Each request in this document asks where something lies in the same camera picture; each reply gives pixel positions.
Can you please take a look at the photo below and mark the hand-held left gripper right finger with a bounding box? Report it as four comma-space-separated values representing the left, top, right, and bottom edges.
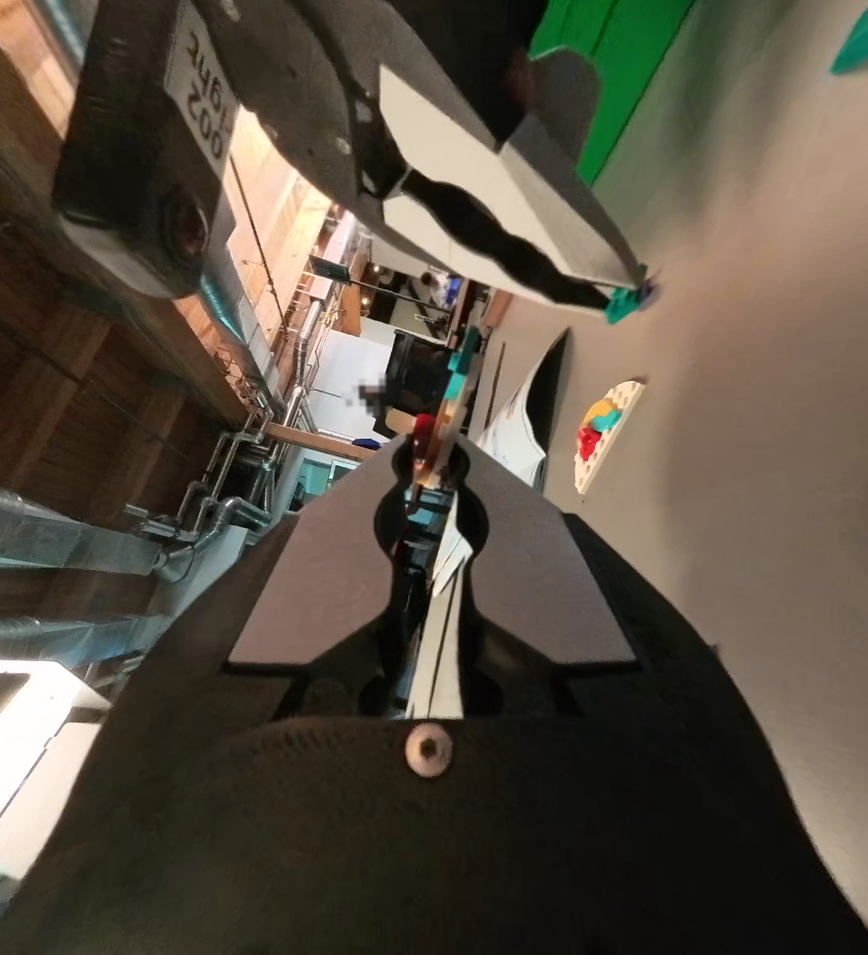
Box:
445, 442, 637, 667

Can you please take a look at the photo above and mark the large smooth metal duct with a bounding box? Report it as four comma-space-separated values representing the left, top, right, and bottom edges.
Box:
0, 476, 289, 577

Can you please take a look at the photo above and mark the half-round lego plate assembly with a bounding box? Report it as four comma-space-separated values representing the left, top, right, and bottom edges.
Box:
404, 324, 485, 498

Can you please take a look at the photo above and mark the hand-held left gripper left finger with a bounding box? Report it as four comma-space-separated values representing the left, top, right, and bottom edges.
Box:
228, 436, 414, 669

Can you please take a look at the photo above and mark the small teal lego brick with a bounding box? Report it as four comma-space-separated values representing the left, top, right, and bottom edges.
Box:
603, 284, 660, 327

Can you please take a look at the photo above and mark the white box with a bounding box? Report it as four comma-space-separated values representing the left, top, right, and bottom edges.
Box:
0, 645, 111, 893

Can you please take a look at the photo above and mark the corrugated metal ventilation duct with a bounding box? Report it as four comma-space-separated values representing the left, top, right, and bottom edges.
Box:
266, 321, 331, 449

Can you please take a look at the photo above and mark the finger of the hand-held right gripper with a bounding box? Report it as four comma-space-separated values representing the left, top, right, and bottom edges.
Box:
382, 175, 615, 314
378, 48, 651, 292

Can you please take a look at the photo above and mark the green plastic bin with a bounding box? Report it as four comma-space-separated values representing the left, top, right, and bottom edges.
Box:
529, 0, 696, 188

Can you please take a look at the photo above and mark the half-round white lego plate build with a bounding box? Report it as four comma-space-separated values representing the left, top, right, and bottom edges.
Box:
573, 378, 648, 495

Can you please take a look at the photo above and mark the open lego instruction booklet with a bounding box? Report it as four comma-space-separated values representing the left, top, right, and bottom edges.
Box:
477, 327, 571, 487

